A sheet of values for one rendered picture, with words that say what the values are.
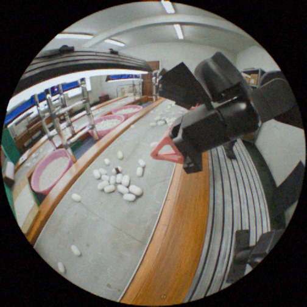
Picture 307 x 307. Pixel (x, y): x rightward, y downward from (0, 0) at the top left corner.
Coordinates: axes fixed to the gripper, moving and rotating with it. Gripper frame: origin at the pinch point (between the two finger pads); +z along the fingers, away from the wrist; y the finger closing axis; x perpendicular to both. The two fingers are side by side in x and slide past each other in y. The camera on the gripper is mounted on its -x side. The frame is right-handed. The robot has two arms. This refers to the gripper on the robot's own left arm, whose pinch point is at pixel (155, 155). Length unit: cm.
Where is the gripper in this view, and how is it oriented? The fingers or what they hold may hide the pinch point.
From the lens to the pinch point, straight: 21.7
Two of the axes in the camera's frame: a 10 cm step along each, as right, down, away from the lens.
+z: -7.2, 3.3, 6.1
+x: 6.1, 7.2, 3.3
